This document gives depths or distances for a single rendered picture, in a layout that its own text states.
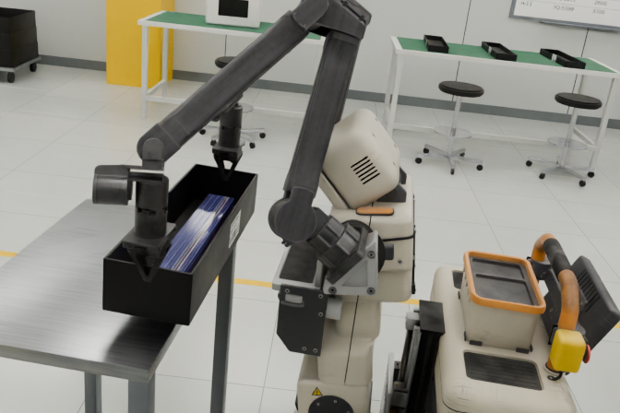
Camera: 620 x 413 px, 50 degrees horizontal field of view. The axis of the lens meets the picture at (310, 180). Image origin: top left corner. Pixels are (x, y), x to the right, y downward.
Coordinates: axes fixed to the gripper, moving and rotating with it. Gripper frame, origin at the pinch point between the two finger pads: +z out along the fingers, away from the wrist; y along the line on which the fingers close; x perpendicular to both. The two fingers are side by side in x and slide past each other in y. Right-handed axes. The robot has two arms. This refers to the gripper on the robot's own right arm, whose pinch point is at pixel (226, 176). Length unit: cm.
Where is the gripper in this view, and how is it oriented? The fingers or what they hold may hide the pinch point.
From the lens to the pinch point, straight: 176.7
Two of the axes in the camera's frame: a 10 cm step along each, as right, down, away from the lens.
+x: 9.8, 1.6, -0.9
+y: -1.4, 3.4, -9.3
